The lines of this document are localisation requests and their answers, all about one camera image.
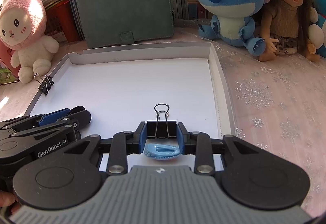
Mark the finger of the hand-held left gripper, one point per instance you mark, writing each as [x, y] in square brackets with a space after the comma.
[54, 117]
[81, 118]

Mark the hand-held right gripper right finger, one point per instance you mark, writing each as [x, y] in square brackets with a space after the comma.
[181, 138]

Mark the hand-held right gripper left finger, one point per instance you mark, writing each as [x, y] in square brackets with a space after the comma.
[143, 137]

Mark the large black binder clip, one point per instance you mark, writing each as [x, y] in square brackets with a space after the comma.
[152, 129]

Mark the blue hair clip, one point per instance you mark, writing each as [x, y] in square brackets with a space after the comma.
[160, 154]

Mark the white cardboard box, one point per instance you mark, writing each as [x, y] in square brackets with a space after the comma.
[127, 86]

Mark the person's left hand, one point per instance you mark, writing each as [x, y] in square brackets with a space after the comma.
[6, 198]

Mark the small black binder clip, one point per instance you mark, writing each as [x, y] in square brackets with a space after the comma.
[47, 86]

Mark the pink printed box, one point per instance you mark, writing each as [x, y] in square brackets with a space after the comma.
[5, 66]

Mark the pink snowflake tablecloth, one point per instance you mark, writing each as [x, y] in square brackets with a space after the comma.
[267, 99]

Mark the red plastic crate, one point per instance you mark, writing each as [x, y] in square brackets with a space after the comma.
[61, 20]

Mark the pink hooded bunny plush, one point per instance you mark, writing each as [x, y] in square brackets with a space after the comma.
[23, 23]

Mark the green chair back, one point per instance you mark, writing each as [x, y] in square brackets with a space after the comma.
[122, 10]

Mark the blue alien plush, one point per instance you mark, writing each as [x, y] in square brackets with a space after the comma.
[229, 23]

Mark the long-haired baby doll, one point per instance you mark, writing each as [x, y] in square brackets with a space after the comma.
[282, 15]

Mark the blue robot cat plush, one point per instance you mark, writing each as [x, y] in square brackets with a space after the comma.
[319, 35]

